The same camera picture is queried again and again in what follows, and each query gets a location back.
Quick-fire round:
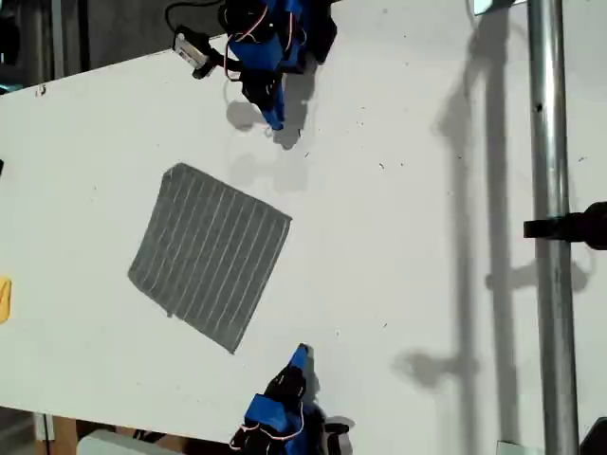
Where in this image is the grey striped towel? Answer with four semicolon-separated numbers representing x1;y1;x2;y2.
126;162;293;355

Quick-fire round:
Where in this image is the wooden table leg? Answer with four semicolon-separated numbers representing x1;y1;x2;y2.
32;412;80;445

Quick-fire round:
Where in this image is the yellow object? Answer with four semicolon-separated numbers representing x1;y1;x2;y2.
0;277;13;326

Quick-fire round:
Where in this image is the black rounded object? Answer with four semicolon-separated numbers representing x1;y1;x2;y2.
579;416;607;455

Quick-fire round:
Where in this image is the camera black cable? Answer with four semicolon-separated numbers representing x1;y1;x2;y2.
164;0;224;35

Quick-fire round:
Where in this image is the steel post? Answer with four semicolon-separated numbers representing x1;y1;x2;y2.
526;0;580;455

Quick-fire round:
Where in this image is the black post clamp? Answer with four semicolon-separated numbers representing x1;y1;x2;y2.
523;201;607;251

